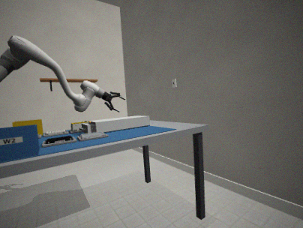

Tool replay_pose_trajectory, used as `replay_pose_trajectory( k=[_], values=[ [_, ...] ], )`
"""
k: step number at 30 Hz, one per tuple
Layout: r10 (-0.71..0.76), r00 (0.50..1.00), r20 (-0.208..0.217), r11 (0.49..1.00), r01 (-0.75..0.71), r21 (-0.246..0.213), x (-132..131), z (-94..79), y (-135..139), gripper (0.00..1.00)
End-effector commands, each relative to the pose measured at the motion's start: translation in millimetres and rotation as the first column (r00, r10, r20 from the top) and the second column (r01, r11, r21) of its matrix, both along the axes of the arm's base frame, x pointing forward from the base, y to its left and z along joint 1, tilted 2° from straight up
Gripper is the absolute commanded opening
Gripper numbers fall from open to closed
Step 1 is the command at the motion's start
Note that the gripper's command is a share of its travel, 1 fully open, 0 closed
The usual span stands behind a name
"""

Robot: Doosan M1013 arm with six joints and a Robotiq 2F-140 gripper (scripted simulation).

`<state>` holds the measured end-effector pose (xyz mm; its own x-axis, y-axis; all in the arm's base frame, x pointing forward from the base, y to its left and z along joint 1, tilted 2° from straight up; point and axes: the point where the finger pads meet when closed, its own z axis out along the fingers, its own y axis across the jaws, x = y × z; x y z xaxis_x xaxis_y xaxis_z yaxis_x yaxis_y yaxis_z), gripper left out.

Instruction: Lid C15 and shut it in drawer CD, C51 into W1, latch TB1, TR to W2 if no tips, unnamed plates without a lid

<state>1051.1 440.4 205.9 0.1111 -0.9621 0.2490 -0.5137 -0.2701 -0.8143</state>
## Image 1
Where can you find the yellow bin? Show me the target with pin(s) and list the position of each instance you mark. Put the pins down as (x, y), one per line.
(30, 122)

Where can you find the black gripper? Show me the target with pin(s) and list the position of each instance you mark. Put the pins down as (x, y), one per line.
(108, 97)

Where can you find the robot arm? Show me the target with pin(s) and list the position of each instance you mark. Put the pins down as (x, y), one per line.
(21, 50)

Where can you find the blue bench mat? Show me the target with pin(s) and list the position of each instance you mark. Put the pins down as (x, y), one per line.
(113, 137)

